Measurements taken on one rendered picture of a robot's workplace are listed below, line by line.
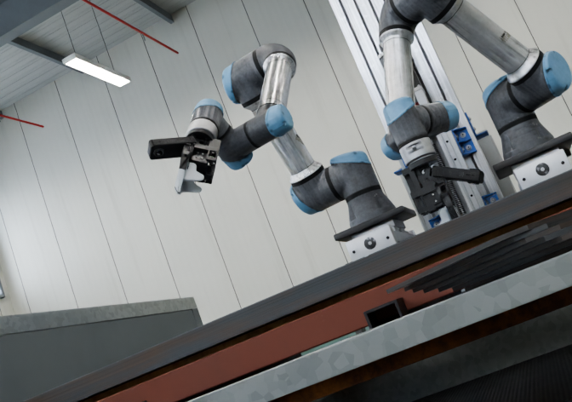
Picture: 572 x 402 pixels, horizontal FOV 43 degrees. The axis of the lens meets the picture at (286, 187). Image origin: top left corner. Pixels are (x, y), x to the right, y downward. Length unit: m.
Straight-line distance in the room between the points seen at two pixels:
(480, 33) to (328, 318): 1.13
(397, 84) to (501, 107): 0.38
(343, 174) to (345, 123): 9.80
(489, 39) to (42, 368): 1.37
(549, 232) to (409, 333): 0.17
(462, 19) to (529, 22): 9.97
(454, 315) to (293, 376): 0.18
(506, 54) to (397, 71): 0.31
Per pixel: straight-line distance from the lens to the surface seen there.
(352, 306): 1.09
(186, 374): 1.19
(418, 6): 1.99
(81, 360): 1.82
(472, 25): 2.02
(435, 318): 0.74
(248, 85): 2.20
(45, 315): 1.77
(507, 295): 0.74
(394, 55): 1.98
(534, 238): 0.77
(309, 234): 11.98
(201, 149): 1.72
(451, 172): 1.67
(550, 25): 11.95
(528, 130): 2.16
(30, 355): 1.68
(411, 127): 1.69
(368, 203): 2.18
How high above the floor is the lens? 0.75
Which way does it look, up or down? 12 degrees up
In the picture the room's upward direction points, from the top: 22 degrees counter-clockwise
